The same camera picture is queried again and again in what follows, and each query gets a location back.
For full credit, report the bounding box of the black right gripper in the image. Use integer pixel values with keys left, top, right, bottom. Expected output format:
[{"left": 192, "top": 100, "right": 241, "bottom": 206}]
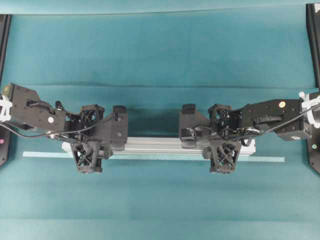
[{"left": 178, "top": 103, "right": 242, "bottom": 149}]

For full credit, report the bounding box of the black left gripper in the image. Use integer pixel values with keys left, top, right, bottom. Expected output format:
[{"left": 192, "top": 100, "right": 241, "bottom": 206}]
[{"left": 63, "top": 105, "right": 129, "bottom": 152}]

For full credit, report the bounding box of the silver aluminium extrusion rail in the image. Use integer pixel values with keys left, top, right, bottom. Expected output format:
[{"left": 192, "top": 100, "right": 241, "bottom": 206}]
[{"left": 61, "top": 136, "right": 257, "bottom": 158}]

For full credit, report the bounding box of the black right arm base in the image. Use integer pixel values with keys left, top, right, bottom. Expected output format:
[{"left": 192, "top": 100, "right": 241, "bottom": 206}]
[{"left": 307, "top": 128, "right": 320, "bottom": 174}]

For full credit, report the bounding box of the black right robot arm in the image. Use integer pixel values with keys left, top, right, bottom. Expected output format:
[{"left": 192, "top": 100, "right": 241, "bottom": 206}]
[{"left": 179, "top": 92, "right": 320, "bottom": 149}]

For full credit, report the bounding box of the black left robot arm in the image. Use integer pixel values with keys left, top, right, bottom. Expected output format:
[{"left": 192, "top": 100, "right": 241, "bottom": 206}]
[{"left": 2, "top": 83, "right": 129, "bottom": 151}]

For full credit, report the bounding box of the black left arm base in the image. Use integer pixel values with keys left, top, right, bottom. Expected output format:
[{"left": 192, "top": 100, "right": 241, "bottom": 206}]
[{"left": 0, "top": 127, "right": 11, "bottom": 167}]

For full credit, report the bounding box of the teal table cloth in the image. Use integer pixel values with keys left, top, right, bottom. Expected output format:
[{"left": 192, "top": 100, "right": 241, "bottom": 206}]
[{"left": 0, "top": 0, "right": 320, "bottom": 240}]

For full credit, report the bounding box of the light blue tape strip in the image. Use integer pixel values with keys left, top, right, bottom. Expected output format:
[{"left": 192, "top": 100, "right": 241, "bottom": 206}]
[{"left": 22, "top": 151, "right": 285, "bottom": 163}]

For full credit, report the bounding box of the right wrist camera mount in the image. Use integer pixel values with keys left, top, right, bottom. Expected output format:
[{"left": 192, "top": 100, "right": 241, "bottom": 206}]
[{"left": 202, "top": 104, "right": 242, "bottom": 174}]

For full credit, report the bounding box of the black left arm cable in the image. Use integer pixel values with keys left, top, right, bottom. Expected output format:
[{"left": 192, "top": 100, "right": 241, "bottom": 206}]
[{"left": 0, "top": 119, "right": 118, "bottom": 140}]

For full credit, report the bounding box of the black left frame post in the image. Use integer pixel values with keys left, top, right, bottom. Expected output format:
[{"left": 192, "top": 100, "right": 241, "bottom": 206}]
[{"left": 0, "top": 14, "right": 12, "bottom": 80}]

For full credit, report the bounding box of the black frame post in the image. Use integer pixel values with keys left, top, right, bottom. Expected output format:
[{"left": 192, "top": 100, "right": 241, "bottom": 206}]
[
  {"left": 306, "top": 3, "right": 320, "bottom": 89},
  {"left": 0, "top": 14, "right": 12, "bottom": 80}
]

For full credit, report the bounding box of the black right frame post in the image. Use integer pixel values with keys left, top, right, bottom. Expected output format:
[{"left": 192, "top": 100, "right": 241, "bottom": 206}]
[{"left": 306, "top": 3, "right": 320, "bottom": 89}]

